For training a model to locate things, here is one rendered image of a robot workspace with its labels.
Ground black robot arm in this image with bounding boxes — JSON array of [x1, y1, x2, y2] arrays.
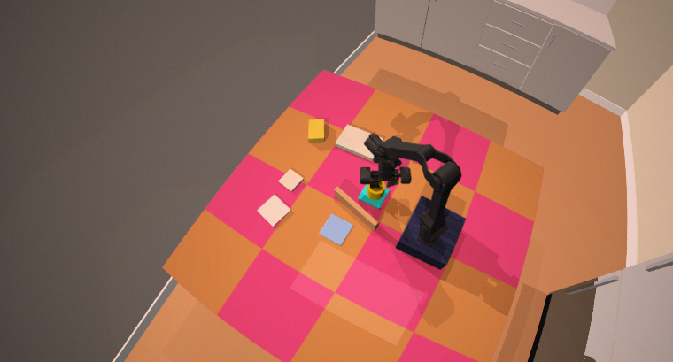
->
[[364, 133, 461, 248]]

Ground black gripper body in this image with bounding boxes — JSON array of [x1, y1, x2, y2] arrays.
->
[[360, 166, 411, 184]]

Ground yellow rectangular block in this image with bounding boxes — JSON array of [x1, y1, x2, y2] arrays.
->
[[308, 119, 324, 142]]

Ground beige flat rectangular block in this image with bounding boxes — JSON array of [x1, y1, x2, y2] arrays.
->
[[335, 125, 374, 162]]

